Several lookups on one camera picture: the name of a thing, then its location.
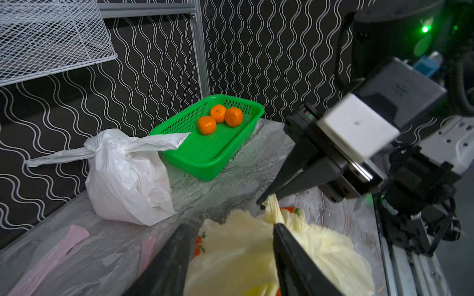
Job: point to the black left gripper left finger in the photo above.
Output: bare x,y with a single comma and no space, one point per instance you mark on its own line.
166,273

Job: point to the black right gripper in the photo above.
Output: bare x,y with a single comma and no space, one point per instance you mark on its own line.
316,161

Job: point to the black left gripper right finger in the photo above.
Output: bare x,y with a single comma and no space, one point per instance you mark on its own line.
298,275

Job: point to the orange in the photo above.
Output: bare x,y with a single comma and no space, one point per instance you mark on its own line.
290,209
206,125
218,113
234,117

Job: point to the yellow plastic bag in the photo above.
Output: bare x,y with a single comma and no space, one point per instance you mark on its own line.
236,258

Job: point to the white plastic bag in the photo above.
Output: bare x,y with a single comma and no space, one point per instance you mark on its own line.
127,181

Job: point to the pink plastic bag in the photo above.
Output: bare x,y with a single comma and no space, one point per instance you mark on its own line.
75,261

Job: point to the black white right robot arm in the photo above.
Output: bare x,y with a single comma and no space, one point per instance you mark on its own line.
342,52

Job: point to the green plastic basket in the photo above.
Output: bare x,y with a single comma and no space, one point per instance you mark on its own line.
205,156

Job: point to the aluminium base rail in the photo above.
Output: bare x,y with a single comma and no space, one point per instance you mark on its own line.
406,273

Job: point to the aluminium corner post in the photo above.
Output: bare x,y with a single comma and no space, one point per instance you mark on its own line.
196,22

